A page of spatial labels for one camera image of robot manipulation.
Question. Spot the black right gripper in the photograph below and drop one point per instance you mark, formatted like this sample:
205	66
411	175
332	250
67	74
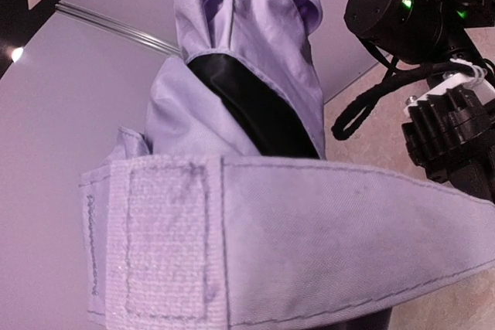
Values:
474	177

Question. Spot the lilac folding umbrella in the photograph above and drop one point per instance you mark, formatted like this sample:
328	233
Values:
224	213

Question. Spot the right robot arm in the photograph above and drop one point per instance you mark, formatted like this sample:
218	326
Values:
415	40

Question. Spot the right frame post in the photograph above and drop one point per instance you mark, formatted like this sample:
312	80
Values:
118	28

